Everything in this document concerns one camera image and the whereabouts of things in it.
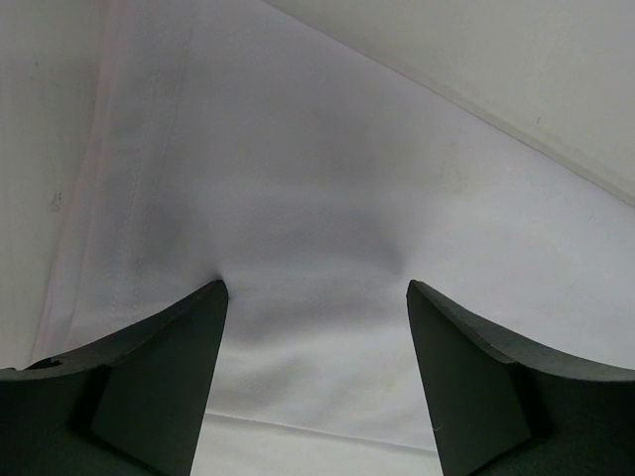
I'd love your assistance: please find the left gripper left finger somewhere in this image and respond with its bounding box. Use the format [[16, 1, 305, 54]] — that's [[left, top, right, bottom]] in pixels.
[[1, 281, 229, 475]]

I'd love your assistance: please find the white t shirt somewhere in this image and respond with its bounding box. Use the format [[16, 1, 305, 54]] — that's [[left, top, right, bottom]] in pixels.
[[34, 1, 634, 475]]

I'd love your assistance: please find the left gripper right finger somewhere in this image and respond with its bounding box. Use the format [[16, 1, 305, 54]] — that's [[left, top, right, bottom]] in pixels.
[[407, 281, 634, 475]]

